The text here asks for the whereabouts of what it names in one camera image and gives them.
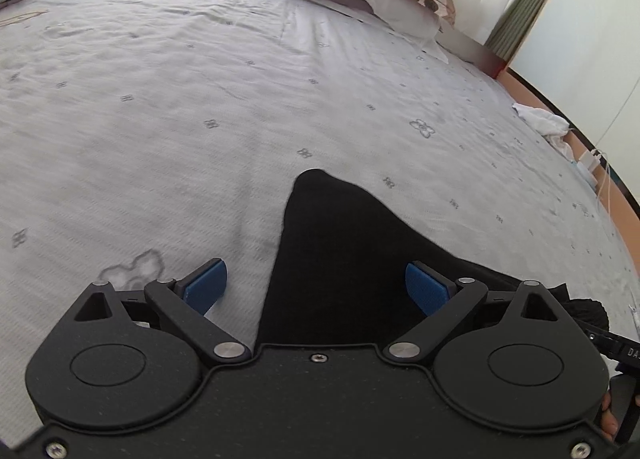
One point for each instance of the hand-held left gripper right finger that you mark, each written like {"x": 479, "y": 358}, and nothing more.
{"x": 429, "y": 289}

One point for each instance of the black pants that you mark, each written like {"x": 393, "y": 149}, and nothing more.
{"x": 340, "y": 259}

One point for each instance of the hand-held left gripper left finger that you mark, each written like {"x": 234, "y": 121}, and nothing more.
{"x": 206, "y": 286}

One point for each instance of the green curtain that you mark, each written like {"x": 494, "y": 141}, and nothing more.
{"x": 530, "y": 4}

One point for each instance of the bed with grey sheet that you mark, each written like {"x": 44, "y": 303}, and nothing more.
{"x": 150, "y": 114}

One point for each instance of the crumpled white cloth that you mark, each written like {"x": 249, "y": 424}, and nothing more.
{"x": 542, "y": 124}

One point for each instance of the person's right hand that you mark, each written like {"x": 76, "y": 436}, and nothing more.
{"x": 608, "y": 414}

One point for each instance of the wooden bed frame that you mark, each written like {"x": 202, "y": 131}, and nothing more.
{"x": 550, "y": 104}

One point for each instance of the white pillow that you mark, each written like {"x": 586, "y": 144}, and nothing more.
{"x": 400, "y": 14}

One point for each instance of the white charger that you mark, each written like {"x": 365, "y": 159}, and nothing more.
{"x": 590, "y": 166}

